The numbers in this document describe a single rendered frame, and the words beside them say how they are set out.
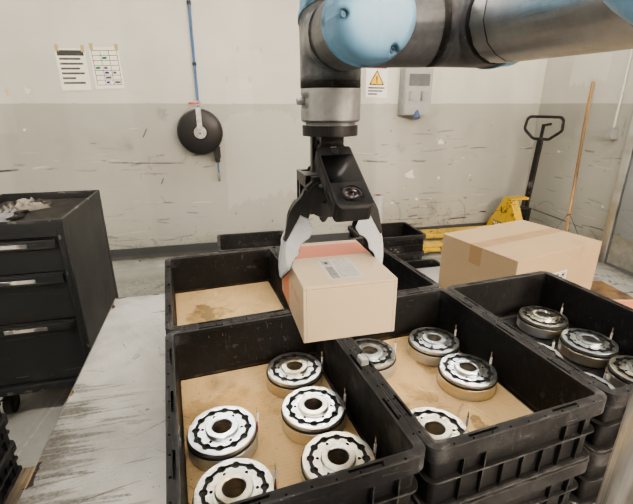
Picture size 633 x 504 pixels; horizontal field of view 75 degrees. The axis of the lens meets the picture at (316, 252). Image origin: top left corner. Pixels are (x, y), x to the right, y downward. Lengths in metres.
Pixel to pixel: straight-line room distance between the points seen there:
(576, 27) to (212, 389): 0.72
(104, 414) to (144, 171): 3.01
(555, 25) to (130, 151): 3.65
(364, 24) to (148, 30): 3.49
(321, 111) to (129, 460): 0.71
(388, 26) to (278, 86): 3.44
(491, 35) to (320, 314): 0.33
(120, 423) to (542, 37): 0.94
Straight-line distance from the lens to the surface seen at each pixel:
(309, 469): 0.62
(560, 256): 1.46
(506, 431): 0.62
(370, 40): 0.41
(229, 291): 1.18
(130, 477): 0.89
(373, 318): 0.53
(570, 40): 0.37
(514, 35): 0.41
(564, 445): 0.76
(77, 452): 0.98
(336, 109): 0.52
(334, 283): 0.50
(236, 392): 0.80
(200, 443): 0.68
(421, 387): 0.82
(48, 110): 3.98
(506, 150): 4.84
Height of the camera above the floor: 1.32
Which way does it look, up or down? 20 degrees down
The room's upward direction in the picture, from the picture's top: straight up
